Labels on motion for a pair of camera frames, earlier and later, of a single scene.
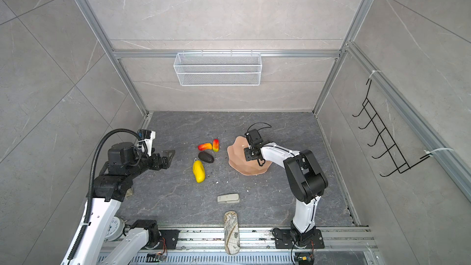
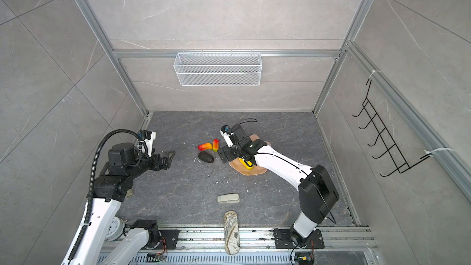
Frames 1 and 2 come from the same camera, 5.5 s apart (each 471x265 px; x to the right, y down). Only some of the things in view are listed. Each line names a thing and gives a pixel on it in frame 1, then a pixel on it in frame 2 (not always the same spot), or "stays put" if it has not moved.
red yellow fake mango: [216, 145] stays put
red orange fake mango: [204, 146] stays put
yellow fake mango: [199, 171] -> [249, 165]
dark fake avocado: [205, 157] stays put
